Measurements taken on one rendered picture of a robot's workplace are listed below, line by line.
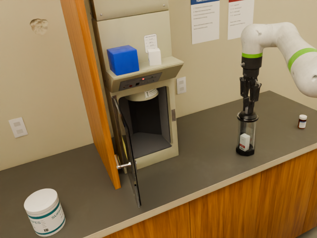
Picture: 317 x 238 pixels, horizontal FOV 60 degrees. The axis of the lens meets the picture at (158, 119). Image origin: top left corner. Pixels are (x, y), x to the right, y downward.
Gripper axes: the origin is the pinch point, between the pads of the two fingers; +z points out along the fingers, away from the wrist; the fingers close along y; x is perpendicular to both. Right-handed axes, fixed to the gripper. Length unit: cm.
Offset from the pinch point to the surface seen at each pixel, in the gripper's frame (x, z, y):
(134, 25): -50, -45, -16
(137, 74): -55, -28, -5
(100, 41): -65, -41, -17
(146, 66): -49, -29, -9
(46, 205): -103, 13, 4
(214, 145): -11.1, 28.1, -13.5
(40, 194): -105, 13, -4
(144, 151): -52, 21, -20
